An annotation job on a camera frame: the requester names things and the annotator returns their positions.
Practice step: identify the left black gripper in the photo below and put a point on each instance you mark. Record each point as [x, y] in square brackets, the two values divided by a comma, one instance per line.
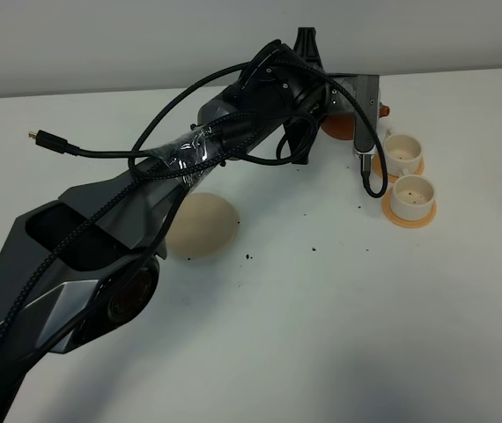
[311, 94]

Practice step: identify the brown clay teapot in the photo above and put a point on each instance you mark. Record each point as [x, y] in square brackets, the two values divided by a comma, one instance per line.
[341, 120]

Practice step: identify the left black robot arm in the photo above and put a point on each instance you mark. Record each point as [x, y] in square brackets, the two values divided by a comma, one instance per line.
[87, 263]

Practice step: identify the cream teapot saucer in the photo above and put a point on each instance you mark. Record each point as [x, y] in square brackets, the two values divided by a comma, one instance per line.
[204, 225]

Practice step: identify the far orange coaster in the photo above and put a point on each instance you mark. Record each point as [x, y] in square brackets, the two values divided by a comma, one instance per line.
[401, 162]

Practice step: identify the orange coaster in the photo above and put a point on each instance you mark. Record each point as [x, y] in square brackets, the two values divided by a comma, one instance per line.
[387, 211]
[401, 162]

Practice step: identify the far white teacup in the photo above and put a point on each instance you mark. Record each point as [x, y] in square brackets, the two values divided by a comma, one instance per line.
[399, 140]

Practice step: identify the white teacup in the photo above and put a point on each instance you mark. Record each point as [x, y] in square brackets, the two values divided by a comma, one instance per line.
[399, 140]
[412, 197]

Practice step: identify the near orange coaster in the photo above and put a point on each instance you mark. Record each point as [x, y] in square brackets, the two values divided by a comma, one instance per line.
[387, 211]

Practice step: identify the near white teacup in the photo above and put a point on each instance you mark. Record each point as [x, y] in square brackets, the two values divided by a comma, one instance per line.
[412, 197]

